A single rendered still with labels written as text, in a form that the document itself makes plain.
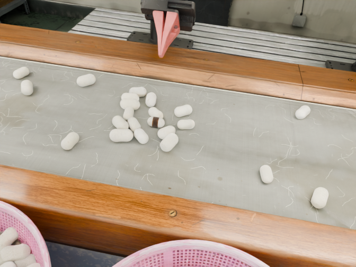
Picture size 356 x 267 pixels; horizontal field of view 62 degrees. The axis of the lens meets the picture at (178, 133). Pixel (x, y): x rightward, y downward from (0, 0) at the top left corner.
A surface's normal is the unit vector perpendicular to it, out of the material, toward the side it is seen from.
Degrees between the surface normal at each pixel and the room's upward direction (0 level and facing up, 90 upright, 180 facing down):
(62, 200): 0
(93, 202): 0
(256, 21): 88
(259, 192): 0
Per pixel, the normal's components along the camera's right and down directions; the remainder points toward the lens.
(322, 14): -0.22, 0.66
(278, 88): -0.08, -0.05
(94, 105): 0.06, -0.73
